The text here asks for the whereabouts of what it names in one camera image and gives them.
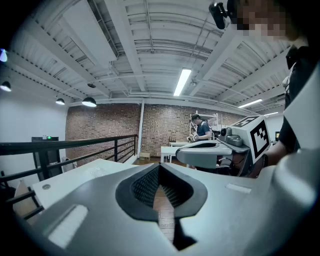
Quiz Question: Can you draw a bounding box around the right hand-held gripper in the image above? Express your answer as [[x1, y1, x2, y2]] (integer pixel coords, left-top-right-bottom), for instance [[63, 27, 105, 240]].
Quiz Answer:
[[175, 114, 271, 178]]

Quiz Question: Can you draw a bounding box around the person's head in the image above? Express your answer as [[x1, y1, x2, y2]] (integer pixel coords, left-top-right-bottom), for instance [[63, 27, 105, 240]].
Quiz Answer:
[[227, 0, 312, 48]]

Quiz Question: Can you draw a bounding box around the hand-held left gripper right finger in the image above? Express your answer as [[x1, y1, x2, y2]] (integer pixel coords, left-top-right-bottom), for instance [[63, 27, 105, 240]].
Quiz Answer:
[[159, 162, 279, 256]]

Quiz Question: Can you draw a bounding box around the dark door with green sign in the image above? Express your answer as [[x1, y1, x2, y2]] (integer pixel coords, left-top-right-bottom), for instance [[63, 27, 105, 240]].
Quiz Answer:
[[31, 136, 64, 176]]

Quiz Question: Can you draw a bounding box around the person's right forearm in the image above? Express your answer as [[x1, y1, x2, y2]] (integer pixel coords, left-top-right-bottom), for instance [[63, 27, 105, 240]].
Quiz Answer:
[[249, 139, 298, 179]]

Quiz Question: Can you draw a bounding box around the white pillar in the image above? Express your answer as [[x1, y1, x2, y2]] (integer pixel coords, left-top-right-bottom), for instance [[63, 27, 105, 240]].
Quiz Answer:
[[137, 99, 146, 159]]

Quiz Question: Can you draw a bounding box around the black head-worn camera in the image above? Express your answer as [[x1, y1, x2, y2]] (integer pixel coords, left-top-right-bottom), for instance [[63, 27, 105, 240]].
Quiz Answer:
[[208, 1, 231, 30]]

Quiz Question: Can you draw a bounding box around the white side table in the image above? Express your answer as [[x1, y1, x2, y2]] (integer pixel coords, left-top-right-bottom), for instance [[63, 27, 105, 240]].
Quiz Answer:
[[160, 145, 179, 164], [168, 140, 192, 148]]

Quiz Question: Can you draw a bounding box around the black metal railing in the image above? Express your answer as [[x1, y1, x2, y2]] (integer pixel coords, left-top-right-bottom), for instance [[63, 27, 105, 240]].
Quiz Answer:
[[0, 134, 139, 218]]

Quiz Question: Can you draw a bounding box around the person's black shirt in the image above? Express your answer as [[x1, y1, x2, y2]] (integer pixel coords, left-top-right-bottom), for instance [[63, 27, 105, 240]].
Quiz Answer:
[[277, 44, 320, 157]]

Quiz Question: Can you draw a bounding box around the light wooden desk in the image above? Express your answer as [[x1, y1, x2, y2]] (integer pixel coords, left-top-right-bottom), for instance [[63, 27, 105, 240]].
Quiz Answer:
[[12, 179, 39, 219]]

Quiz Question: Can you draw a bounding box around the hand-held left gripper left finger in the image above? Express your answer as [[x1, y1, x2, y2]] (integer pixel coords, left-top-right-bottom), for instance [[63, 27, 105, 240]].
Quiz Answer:
[[31, 162, 181, 256]]

